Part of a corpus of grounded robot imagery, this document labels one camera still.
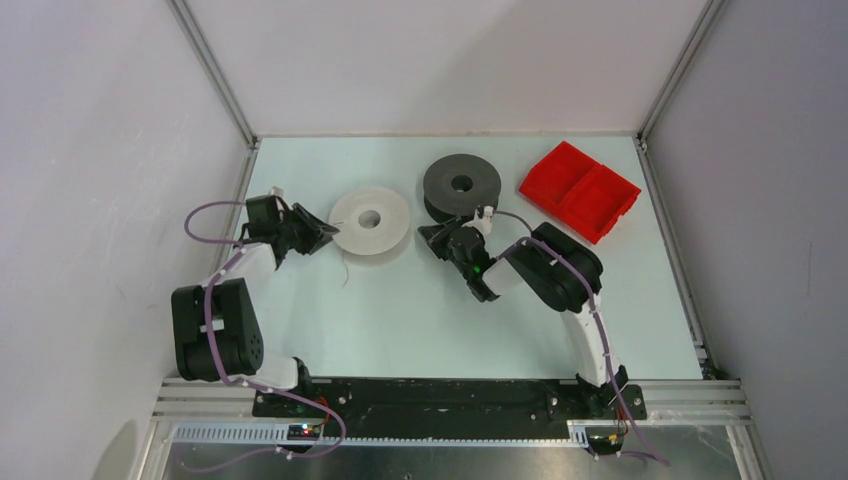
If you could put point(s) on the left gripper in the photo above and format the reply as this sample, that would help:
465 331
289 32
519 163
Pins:
316 233

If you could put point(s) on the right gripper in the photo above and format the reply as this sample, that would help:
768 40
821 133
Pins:
436 236

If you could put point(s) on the dark grey spool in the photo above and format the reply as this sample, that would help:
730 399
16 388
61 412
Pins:
457 184

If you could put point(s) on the white translucent spool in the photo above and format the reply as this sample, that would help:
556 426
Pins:
374 226

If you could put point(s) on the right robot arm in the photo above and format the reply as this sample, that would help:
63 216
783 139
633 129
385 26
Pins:
561 272

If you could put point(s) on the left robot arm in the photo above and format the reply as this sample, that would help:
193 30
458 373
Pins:
216 327

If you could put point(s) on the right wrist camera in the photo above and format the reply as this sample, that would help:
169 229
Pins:
482 220

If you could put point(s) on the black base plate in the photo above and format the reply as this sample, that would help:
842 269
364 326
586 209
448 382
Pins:
440 409

